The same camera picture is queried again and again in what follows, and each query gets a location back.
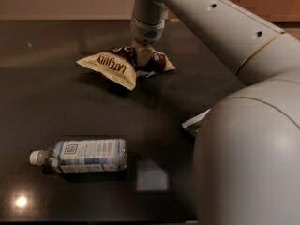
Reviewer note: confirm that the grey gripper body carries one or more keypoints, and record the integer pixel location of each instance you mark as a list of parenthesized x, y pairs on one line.
[(146, 31)]

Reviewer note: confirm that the brown chip bag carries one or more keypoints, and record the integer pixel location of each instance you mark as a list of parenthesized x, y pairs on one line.
[(119, 65)]

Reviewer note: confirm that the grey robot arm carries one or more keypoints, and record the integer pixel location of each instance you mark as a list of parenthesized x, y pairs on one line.
[(247, 149)]

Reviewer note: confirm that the green jalapeno chip bag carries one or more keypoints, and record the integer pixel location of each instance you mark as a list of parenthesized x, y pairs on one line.
[(192, 125)]

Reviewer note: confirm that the clear plastic water bottle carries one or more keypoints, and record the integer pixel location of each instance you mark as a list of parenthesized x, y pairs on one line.
[(85, 156)]

